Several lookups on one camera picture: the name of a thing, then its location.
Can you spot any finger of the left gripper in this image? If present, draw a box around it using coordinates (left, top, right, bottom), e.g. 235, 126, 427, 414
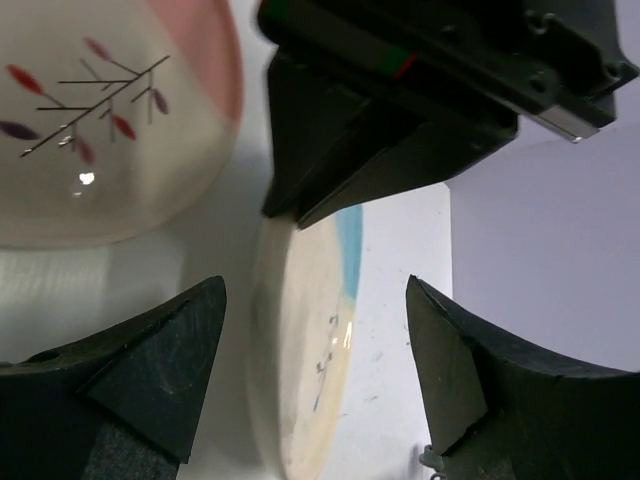
297, 110, 518, 229
263, 47, 415, 218

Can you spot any grey wire dish rack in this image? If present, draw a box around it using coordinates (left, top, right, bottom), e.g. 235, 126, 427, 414
419, 444, 446, 480

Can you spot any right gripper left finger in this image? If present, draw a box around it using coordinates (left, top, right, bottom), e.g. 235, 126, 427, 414
1, 276, 227, 480

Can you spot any blue and cream plate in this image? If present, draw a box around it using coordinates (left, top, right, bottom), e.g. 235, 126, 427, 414
246, 205, 363, 479

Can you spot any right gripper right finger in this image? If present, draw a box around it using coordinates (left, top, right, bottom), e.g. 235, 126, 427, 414
406, 277, 639, 479

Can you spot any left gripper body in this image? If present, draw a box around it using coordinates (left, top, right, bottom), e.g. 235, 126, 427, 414
257, 1, 639, 143

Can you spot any pink cream plate near edge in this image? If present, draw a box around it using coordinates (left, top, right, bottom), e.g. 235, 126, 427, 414
1, 0, 244, 248

